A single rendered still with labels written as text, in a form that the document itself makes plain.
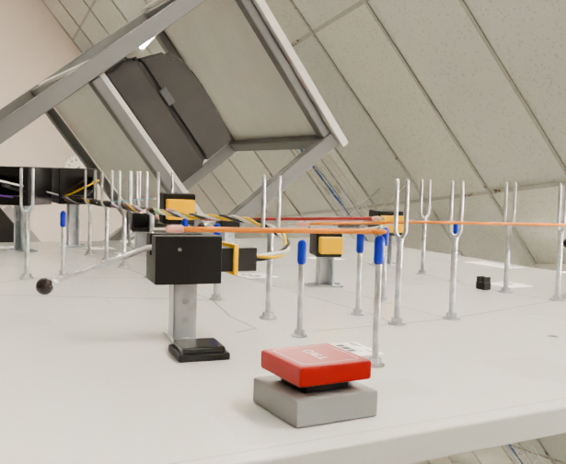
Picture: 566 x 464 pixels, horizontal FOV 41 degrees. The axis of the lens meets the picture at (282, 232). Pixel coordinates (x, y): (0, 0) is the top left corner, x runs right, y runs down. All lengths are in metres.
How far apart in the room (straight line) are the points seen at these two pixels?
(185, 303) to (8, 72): 7.69
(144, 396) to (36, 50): 7.94
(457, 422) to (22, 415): 0.25
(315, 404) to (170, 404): 0.09
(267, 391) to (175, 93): 1.34
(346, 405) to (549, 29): 2.99
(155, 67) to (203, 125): 0.17
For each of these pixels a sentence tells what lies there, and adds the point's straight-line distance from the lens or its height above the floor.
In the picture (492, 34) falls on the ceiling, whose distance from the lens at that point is 3.58.
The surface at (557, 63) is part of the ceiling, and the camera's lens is 3.45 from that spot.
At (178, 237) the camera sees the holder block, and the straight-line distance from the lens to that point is 0.62.
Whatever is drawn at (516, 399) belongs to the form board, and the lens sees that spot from 0.53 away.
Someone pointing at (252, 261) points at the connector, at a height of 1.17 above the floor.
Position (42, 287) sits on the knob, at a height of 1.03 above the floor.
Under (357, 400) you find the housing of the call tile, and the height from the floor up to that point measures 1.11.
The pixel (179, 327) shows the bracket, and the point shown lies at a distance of 0.65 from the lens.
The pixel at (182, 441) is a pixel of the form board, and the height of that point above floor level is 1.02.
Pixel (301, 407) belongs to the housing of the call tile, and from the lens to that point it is 0.44.
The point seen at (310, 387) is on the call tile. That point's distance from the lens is 0.45.
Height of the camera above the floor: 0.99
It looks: 19 degrees up
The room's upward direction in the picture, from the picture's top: 49 degrees clockwise
